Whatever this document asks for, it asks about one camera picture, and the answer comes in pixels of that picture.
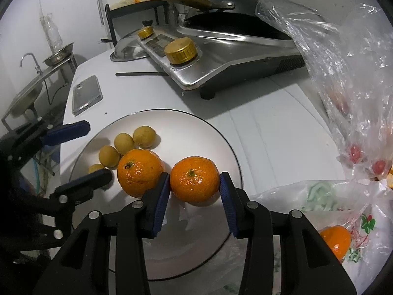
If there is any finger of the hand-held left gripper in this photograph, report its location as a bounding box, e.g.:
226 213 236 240
45 168 112 244
6 117 91 163

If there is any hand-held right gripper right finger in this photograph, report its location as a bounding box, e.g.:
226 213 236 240
219 171 358 295

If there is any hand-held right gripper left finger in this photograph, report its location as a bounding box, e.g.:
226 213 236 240
32 172 171 295

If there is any orange mandarin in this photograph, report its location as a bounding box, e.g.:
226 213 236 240
117 149 165 198
319 226 351 262
170 157 221 204

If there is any white plate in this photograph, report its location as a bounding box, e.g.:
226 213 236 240
69 109 243 281

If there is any white printed plastic bag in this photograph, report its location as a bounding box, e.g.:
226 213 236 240
212 180 393 295

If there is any clear plastic bag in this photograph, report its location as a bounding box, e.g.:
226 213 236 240
255 0 393 182

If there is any smartphone in clear case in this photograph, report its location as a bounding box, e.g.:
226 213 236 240
71 74 103 117

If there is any steel sink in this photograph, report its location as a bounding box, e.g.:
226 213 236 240
1 64 66 126

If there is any steel strainer bowl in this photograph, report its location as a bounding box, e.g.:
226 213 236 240
42 42 75 67

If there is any steel faucet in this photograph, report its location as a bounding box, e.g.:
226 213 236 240
20 53 42 75

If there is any black stick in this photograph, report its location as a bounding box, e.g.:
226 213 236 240
115 72 168 77

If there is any hanging clear plastic bottle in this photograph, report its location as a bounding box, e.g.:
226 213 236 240
40 12 63 51

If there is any glass pot lid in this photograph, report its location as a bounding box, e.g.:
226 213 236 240
110 33 151 62

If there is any black metal rack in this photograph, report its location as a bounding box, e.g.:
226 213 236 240
105 0 169 45

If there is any stainless steel gas stove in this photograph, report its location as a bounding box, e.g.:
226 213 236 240
137 25 308 100

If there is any white wall pipe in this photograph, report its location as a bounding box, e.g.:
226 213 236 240
94 0 106 27

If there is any black wok wooden handle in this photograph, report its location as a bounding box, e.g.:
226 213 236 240
133 0 295 42

